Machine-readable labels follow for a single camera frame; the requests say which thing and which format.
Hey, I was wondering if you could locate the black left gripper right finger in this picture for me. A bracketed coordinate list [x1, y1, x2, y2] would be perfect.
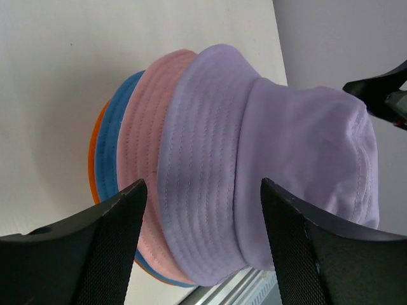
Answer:
[261, 178, 406, 304]

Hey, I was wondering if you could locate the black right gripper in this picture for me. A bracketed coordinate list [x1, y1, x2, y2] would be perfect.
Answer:
[343, 61, 406, 130]

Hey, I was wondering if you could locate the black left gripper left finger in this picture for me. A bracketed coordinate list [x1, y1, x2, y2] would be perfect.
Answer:
[1, 179, 148, 304]

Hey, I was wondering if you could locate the orange bucket hat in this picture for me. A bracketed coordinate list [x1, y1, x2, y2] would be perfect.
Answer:
[87, 101, 175, 286]

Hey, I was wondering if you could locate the blue bucket hat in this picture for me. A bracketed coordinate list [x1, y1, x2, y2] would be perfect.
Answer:
[95, 72, 194, 288]

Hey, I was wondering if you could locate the pink bucket hat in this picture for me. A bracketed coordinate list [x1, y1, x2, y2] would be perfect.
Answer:
[116, 50, 196, 285]

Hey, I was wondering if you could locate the lavender bucket hat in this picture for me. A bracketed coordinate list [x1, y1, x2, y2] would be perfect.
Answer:
[157, 44, 379, 286]

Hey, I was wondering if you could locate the slotted grey cable duct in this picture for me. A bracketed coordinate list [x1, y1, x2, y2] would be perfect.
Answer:
[234, 271, 277, 305]

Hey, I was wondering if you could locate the aluminium mounting rail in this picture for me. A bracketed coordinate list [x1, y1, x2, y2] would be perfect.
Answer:
[178, 269, 261, 305]

